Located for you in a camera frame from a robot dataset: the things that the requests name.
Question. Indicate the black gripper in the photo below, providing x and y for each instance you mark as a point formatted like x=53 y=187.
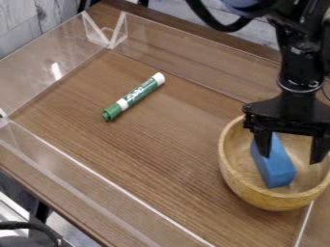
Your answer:
x=292 y=112

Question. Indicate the blue foam block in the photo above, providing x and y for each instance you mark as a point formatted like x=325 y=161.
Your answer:
x=277 y=168

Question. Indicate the brown wooden bowl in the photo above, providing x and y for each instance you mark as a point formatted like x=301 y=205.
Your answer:
x=241 y=174

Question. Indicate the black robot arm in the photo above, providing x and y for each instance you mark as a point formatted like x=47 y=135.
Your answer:
x=302 y=32

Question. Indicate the green dry erase marker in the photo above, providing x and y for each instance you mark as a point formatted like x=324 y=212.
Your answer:
x=123 y=104

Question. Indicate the black metal table leg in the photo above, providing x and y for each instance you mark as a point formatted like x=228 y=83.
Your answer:
x=42 y=212

